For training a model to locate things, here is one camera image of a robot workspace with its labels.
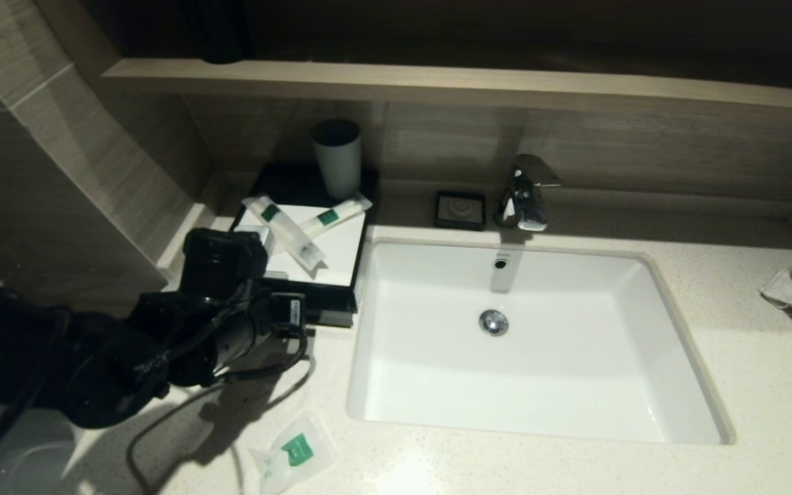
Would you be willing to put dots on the black sliding drawer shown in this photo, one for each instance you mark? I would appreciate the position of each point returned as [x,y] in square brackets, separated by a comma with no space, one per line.
[331,316]

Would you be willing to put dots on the black amenity box with drawer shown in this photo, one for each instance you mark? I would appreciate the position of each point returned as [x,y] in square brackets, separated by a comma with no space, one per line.
[300,180]

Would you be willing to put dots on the slim long packet green label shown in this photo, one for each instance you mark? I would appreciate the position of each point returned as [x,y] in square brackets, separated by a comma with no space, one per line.
[337,213]

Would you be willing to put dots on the wide frosted packet green label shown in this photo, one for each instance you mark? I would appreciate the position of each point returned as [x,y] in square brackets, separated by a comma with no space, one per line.
[289,230]

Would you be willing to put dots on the white rectangular pad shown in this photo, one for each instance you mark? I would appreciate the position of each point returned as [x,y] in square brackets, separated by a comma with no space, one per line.
[337,258]

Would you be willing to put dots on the light wooden wall shelf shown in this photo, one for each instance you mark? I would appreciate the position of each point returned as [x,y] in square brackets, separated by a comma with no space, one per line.
[437,86]

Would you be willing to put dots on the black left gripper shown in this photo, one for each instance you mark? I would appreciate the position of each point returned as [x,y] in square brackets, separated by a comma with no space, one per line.
[221,265]

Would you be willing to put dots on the white rectangular sink basin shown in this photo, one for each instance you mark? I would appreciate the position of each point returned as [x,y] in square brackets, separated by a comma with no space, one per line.
[540,385]

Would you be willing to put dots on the chrome sink drain stopper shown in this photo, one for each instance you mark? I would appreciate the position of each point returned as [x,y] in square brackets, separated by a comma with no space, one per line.
[493,322]

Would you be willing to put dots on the chrome faucet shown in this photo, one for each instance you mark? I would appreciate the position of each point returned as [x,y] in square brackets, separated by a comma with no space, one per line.
[523,196]

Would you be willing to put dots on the black square soap dish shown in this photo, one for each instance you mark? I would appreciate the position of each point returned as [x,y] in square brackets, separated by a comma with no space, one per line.
[460,210]

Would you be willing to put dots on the grey cup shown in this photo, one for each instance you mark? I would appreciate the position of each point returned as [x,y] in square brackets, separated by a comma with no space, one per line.
[336,161]

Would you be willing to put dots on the shower cap sachet green label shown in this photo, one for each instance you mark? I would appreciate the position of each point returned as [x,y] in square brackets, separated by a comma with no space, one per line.
[293,454]

